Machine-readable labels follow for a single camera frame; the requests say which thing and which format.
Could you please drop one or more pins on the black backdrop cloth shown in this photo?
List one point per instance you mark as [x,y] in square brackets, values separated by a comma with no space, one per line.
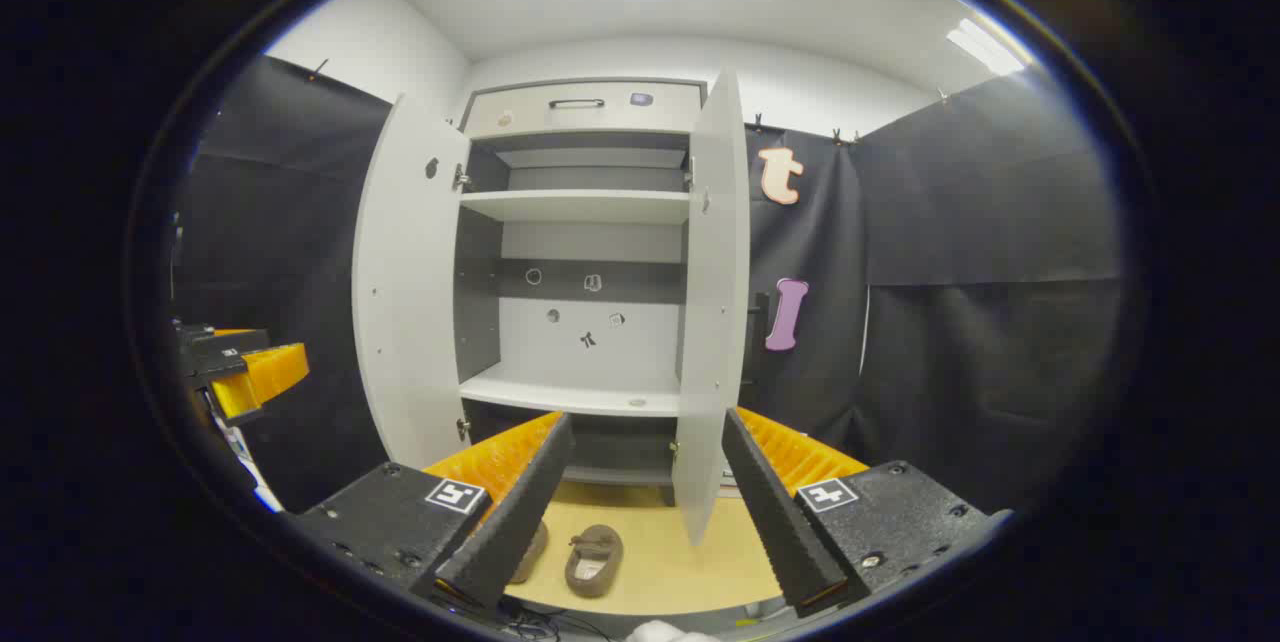
[980,342]

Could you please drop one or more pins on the white cabinet drawer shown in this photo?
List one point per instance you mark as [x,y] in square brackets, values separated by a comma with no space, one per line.
[590,109]

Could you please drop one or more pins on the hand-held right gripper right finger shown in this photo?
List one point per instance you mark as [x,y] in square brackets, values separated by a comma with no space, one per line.
[775,522]

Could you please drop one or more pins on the white shoe cabinet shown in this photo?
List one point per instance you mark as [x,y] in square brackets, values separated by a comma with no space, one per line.
[590,207]

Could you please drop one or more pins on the brown shoe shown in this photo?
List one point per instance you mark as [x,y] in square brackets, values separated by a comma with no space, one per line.
[594,562]
[532,552]

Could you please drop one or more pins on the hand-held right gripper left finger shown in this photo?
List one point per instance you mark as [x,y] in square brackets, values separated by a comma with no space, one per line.
[520,512]

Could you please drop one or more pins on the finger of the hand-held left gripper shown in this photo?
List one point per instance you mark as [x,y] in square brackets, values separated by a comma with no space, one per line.
[230,347]
[270,372]

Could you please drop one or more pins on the white printed papers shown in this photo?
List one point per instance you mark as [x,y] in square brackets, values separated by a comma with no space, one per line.
[262,494]

